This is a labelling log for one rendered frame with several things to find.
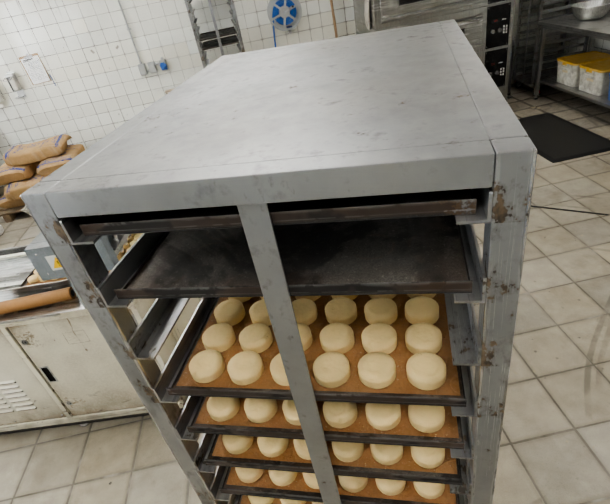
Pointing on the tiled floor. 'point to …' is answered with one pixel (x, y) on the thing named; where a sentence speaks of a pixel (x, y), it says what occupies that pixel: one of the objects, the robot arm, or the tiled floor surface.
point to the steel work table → (609, 26)
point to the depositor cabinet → (47, 367)
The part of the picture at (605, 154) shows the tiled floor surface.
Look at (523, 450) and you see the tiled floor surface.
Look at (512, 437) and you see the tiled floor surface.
